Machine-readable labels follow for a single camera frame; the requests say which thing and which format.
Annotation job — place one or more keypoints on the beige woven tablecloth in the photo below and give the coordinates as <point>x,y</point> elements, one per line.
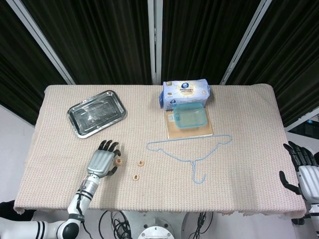
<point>149,194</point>

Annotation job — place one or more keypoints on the black pleated curtain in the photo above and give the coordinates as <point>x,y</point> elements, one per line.
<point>20,62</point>
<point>204,37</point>
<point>99,37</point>
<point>294,62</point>

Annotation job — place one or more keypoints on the clear container with teal lid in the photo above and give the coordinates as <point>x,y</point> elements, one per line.
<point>190,117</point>

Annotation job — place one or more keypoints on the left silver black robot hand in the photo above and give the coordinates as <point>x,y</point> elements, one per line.
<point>101,163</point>

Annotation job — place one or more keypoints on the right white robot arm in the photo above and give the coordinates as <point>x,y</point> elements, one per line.
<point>314,209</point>

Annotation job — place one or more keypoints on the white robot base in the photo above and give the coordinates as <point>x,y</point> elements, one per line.
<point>155,229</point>

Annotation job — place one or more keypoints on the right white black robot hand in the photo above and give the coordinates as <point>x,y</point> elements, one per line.
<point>310,181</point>

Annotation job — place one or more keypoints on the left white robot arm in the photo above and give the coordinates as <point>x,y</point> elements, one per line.
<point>88,188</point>

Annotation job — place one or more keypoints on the rectangular steel tray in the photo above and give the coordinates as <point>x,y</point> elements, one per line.
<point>96,114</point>

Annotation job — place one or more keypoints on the white frame post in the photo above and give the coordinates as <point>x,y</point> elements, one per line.
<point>42,42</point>
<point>292,125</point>
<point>245,42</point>
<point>152,37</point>

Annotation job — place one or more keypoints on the brown spiral notebook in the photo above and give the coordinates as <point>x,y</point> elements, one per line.
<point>189,133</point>

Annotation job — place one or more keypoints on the blue white tissue pack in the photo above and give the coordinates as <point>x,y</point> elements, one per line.
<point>185,92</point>

